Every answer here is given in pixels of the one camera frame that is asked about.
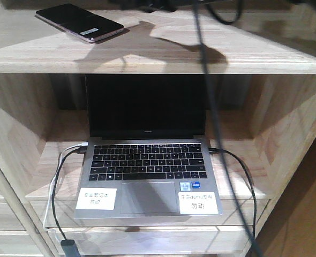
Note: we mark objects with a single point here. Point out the white laptop label right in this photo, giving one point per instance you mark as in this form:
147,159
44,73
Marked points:
198,203

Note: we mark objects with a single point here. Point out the grey huawei laptop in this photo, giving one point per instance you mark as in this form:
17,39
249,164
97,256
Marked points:
147,140

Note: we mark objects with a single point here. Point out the white laptop label left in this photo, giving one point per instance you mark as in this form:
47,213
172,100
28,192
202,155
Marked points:
91,198

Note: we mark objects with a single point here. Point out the black foldable smartphone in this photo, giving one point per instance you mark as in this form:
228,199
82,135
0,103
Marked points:
79,22

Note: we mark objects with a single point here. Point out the white laptop label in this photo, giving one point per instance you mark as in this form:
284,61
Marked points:
91,198
198,203

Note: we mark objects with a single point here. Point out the wooden desk shelf unit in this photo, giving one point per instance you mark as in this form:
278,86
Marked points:
272,131

